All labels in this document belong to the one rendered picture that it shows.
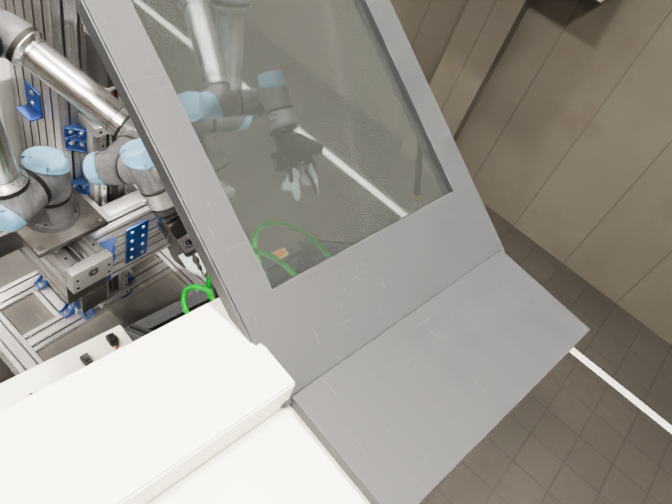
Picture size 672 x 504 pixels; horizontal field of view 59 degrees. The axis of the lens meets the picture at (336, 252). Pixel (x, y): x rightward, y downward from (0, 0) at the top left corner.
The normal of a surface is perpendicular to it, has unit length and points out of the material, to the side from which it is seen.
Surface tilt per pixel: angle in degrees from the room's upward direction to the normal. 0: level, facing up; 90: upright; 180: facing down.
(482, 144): 90
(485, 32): 90
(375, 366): 0
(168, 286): 0
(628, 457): 0
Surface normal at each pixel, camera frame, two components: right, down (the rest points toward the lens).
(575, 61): -0.63, 0.46
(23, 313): 0.27, -0.63
